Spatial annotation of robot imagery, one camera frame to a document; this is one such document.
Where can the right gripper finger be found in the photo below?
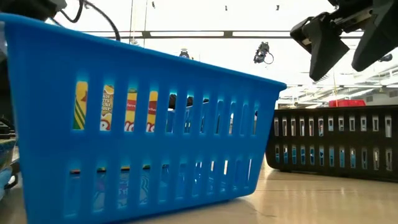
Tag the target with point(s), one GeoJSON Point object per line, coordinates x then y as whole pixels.
{"type": "Point", "coordinates": [379, 34]}
{"type": "Point", "coordinates": [326, 49]}

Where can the black plastic slotted basket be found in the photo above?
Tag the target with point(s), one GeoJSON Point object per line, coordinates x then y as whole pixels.
{"type": "Point", "coordinates": [342, 141]}

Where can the blue plastic slotted basket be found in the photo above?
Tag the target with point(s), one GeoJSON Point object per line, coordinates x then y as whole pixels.
{"type": "Point", "coordinates": [186, 149]}

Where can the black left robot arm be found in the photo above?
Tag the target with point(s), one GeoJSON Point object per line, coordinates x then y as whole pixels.
{"type": "Point", "coordinates": [28, 7]}

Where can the dark hanging ceiling device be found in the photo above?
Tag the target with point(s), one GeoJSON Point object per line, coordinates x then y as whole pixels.
{"type": "Point", "coordinates": [385, 58]}

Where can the red plastic crate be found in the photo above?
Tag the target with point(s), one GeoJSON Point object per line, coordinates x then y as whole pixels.
{"type": "Point", "coordinates": [346, 103]}

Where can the black overhead beam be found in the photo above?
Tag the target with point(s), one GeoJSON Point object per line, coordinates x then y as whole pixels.
{"type": "Point", "coordinates": [228, 34]}

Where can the small dark hanging device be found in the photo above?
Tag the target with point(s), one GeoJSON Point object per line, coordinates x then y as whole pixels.
{"type": "Point", "coordinates": [184, 54]}

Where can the black overhead camera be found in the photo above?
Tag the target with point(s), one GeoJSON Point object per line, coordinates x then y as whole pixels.
{"type": "Point", "coordinates": [261, 53]}

